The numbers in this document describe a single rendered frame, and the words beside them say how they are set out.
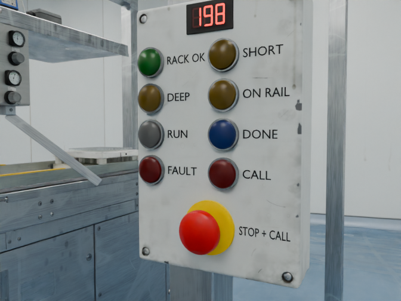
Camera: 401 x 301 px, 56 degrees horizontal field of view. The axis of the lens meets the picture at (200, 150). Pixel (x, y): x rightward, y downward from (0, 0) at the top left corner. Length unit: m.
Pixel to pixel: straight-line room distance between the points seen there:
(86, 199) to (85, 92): 3.92
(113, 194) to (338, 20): 1.02
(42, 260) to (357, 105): 3.43
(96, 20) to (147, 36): 4.78
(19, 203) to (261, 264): 0.83
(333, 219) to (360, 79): 2.74
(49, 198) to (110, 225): 0.35
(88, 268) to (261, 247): 1.08
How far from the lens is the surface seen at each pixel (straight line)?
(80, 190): 1.24
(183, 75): 0.37
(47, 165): 1.50
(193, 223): 0.34
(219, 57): 0.35
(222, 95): 0.34
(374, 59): 4.17
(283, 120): 0.33
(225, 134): 0.34
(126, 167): 1.39
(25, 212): 1.12
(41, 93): 5.57
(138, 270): 1.62
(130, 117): 1.88
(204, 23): 0.37
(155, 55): 0.39
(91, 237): 1.37
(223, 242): 0.36
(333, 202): 1.52
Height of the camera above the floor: 0.96
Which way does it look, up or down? 3 degrees down
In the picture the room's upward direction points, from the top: straight up
